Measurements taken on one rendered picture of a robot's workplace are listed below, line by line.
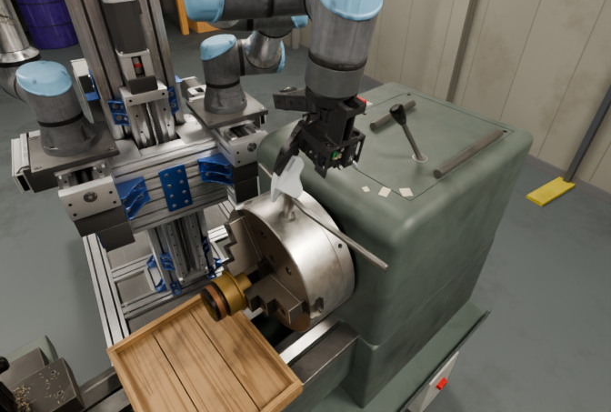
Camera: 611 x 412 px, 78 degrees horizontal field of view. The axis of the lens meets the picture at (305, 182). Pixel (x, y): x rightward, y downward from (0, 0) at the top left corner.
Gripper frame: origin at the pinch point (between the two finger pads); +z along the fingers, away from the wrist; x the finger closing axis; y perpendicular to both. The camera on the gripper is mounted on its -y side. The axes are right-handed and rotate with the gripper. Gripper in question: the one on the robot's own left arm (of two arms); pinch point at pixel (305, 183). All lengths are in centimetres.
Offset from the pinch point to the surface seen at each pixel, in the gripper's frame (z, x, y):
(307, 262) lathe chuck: 15.7, -1.8, 5.9
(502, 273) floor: 132, 149, 23
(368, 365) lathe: 53, 11, 22
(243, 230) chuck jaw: 19.2, -6.5, -9.8
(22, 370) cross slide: 42, -54, -19
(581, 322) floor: 125, 150, 65
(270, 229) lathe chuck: 13.1, -4.6, -3.0
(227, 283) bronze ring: 24.1, -14.3, -3.2
